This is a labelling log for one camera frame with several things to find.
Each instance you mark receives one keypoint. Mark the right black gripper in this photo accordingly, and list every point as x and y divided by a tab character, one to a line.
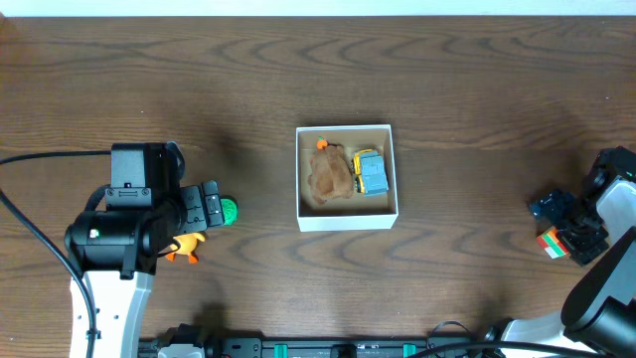
571	228

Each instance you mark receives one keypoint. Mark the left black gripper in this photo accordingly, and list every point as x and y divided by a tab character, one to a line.
212	204

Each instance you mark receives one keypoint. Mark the green round disc toy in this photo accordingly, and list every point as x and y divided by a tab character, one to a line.
230	211

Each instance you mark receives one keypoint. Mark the orange duck toy blue hat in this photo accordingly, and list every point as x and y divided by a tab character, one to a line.
185	245

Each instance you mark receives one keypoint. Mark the colourful puzzle cube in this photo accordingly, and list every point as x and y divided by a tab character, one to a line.
552	245

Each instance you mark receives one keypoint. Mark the brown plush bear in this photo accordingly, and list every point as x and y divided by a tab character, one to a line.
330	177

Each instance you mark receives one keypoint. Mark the yellow grey toy truck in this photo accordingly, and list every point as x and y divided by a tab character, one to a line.
370	173

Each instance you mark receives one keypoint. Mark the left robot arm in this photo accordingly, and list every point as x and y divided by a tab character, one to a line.
116	251

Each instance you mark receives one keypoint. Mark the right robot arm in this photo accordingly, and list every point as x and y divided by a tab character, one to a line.
598	316

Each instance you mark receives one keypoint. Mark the white cardboard box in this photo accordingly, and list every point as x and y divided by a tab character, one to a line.
360	212

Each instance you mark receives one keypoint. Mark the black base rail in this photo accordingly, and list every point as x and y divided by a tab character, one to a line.
194	341

